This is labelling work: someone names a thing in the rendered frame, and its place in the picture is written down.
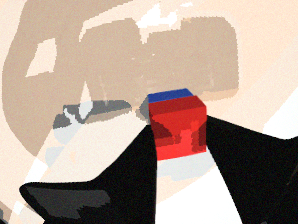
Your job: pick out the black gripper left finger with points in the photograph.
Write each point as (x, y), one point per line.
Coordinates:
(124, 193)

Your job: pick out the blue block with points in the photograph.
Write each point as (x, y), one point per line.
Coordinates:
(169, 95)

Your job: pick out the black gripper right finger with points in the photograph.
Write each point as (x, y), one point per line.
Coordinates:
(257, 168)

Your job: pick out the red block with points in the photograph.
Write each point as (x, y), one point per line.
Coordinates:
(179, 127)

